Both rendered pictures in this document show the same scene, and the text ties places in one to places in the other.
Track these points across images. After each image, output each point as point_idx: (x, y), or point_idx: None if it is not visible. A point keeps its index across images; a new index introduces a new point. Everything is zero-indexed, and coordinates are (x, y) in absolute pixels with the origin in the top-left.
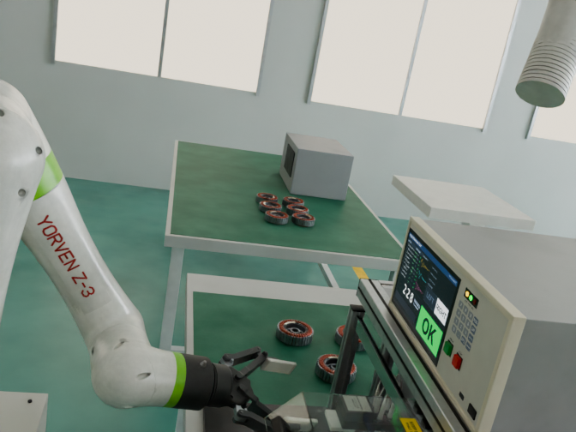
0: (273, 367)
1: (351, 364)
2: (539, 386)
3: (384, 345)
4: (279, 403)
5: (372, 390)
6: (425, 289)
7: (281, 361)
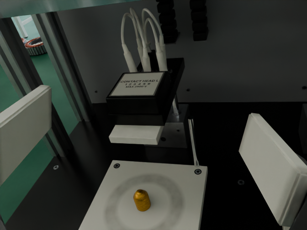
0: (18, 141)
1: (40, 81)
2: None
3: (47, 29)
4: (3, 215)
5: (71, 95)
6: None
7: (19, 104)
